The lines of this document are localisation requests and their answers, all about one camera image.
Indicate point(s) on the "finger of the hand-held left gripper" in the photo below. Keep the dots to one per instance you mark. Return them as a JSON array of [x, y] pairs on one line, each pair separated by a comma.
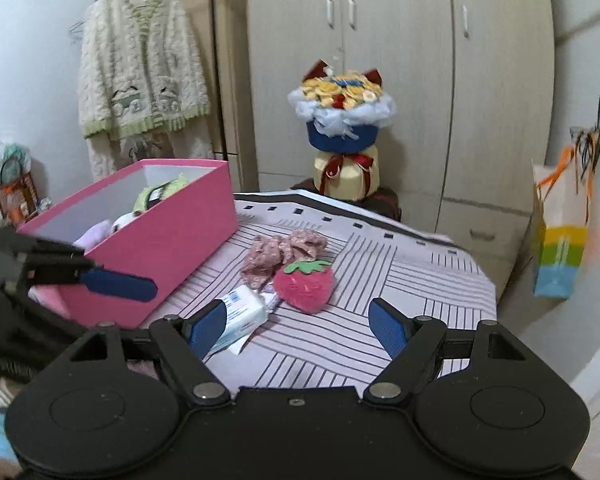
[[122, 284]]

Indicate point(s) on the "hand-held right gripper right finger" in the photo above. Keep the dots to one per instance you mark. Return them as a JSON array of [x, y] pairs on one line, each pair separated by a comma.
[[387, 329]]

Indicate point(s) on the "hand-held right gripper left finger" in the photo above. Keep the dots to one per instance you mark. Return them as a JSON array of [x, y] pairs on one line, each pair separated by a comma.
[[207, 329]]

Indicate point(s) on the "small white tissue packet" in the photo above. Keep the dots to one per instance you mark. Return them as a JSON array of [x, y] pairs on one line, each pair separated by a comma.
[[245, 312]]

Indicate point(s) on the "purple plush toy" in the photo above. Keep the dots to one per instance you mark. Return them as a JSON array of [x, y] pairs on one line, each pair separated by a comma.
[[97, 234]]

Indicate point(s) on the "pink cardboard box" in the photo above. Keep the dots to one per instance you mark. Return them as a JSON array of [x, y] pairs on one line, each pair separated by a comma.
[[180, 240]]

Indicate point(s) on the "green yarn ball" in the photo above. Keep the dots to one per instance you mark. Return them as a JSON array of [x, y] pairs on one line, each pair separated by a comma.
[[147, 197]]

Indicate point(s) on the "striped pink tablecloth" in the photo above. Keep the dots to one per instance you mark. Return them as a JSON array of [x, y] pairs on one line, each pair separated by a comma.
[[380, 270]]

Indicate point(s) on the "white and brown panda plush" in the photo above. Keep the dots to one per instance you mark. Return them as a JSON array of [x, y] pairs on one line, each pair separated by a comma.
[[125, 221]]

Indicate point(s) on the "pink strawberry plush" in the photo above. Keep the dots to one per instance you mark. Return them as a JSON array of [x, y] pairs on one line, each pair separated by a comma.
[[302, 287]]

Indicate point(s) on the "pink floral scrunchie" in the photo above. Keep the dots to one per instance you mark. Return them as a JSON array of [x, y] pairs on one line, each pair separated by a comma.
[[270, 255]]

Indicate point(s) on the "orange printed bag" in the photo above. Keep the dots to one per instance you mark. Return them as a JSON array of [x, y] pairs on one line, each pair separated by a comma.
[[17, 200]]

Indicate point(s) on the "colourful paper gift bag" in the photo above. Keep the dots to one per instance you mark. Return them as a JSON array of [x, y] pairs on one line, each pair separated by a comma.
[[560, 250]]

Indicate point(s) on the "flower bouquet with blue wrap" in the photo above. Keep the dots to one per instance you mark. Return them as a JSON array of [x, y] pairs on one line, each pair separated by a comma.
[[342, 135]]

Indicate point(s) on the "cream knitted cardigan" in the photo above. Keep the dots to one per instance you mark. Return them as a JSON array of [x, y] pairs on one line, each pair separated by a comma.
[[130, 60]]

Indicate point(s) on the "beige wardrobe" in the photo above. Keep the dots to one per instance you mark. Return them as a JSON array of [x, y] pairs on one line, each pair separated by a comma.
[[405, 85]]

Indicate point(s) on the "metal clothes hanger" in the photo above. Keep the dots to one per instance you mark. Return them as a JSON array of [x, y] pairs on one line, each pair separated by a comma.
[[77, 30]]

